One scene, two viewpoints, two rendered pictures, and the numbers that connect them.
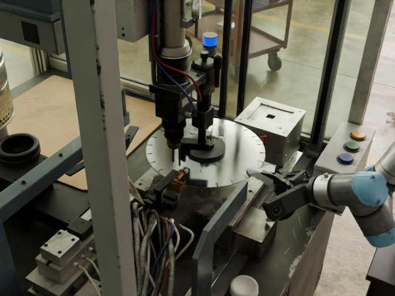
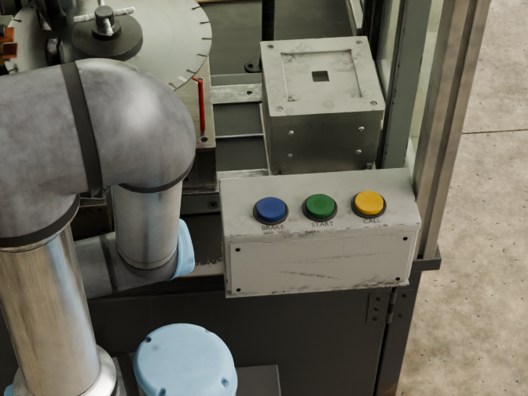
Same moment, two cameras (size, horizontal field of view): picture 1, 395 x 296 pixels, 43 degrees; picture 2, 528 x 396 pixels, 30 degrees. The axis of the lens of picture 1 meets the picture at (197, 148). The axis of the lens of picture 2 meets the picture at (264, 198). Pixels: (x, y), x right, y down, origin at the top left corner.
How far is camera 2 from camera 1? 135 cm
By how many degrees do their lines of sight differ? 42
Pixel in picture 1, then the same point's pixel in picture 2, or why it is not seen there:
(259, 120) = (295, 68)
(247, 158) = not seen: hidden behind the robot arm
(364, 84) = (428, 118)
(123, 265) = not seen: outside the picture
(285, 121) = (323, 98)
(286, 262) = not seen: hidden behind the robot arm
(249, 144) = (163, 75)
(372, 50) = (441, 53)
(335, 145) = (304, 185)
